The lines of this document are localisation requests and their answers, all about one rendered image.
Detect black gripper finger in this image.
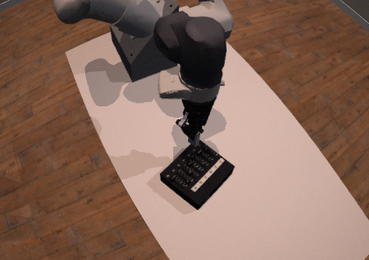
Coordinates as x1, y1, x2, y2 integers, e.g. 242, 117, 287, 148
199, 108, 212, 137
176, 112, 202, 147

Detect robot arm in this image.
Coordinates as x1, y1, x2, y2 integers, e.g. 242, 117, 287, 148
53, 0, 234, 103

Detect black lighting desk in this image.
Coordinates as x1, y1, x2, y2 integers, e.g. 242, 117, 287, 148
160, 140, 235, 210

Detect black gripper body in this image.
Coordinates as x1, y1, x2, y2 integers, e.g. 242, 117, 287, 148
182, 98, 215, 119

